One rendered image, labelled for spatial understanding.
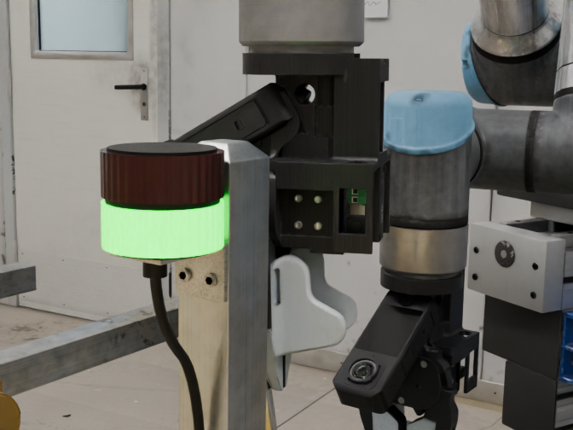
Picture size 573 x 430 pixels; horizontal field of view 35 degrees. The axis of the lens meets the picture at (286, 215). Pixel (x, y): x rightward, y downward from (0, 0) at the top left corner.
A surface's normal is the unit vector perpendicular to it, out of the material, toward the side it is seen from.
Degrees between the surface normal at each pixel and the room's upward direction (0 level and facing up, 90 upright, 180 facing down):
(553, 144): 73
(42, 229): 90
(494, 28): 132
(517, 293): 90
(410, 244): 91
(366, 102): 90
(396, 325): 32
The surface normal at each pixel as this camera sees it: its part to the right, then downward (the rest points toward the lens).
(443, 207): 0.29, 0.18
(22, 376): 0.82, 0.11
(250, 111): -0.25, 0.12
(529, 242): -0.86, 0.07
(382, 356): -0.29, -0.76
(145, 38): -0.49, 0.14
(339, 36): 0.52, 0.15
